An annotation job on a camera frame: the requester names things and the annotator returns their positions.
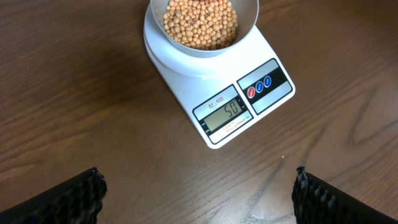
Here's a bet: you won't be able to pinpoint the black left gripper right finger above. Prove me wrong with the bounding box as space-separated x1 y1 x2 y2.
292 167 397 224

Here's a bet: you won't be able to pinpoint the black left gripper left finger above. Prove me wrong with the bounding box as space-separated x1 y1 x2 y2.
1 167 108 224

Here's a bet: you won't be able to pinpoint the white digital kitchen scale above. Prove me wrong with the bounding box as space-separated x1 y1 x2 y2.
144 4 296 149

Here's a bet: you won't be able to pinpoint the white round bowl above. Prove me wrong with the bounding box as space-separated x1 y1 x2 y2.
150 0 259 58

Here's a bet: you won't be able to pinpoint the soybeans in bowl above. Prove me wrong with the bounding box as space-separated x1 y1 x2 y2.
162 0 239 50

